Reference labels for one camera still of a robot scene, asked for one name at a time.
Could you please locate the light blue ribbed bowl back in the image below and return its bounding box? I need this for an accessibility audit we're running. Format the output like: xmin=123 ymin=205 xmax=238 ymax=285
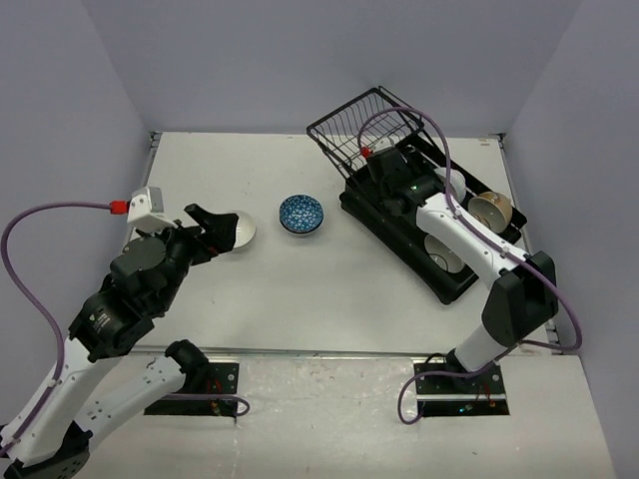
xmin=434 ymin=167 xmax=466 ymax=203

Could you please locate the black wire dish rack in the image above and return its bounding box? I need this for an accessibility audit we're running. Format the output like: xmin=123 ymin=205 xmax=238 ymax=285
xmin=306 ymin=85 xmax=529 ymax=305

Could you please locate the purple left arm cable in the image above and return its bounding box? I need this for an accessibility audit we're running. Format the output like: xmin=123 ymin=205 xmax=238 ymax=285
xmin=0 ymin=199 xmax=129 ymax=458

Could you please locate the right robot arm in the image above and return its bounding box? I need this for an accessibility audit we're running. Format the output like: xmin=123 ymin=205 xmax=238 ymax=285
xmin=363 ymin=146 xmax=558 ymax=392

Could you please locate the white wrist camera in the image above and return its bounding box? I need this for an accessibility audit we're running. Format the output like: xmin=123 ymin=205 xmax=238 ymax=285
xmin=360 ymin=138 xmax=395 ymax=159
xmin=127 ymin=187 xmax=173 ymax=234

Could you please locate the beige floral bowl back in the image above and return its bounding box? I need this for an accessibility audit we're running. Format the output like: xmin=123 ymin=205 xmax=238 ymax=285
xmin=468 ymin=191 xmax=513 ymax=234

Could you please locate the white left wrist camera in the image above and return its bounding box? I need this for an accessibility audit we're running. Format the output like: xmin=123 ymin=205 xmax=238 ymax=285
xmin=127 ymin=187 xmax=173 ymax=234

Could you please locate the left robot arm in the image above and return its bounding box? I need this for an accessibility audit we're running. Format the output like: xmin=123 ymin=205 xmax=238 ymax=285
xmin=1 ymin=204 xmax=250 ymax=478

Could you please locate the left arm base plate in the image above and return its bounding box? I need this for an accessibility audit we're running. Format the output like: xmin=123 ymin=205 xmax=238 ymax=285
xmin=144 ymin=362 xmax=241 ymax=417

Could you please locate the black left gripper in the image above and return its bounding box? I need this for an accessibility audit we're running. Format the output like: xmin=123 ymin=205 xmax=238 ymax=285
xmin=140 ymin=202 xmax=240 ymax=310

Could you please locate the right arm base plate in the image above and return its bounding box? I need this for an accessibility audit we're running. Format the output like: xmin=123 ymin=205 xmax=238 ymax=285
xmin=415 ymin=365 xmax=510 ymax=418

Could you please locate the red patterned white bowl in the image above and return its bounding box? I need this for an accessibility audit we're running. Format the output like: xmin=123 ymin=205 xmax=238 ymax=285
xmin=279 ymin=195 xmax=324 ymax=236

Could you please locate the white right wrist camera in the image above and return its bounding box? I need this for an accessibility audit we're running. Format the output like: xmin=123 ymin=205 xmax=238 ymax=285
xmin=360 ymin=138 xmax=395 ymax=159

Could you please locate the orange flower beige bowl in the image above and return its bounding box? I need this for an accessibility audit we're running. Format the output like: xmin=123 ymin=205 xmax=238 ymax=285
xmin=423 ymin=235 xmax=465 ymax=273

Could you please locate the light blue ribbed bowl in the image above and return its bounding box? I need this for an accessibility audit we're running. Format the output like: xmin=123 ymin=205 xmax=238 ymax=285
xmin=234 ymin=211 xmax=257 ymax=250
xmin=434 ymin=167 xmax=466 ymax=203

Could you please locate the light blue ribbed bowl front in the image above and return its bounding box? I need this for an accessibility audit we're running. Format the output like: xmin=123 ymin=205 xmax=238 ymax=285
xmin=234 ymin=211 xmax=257 ymax=250

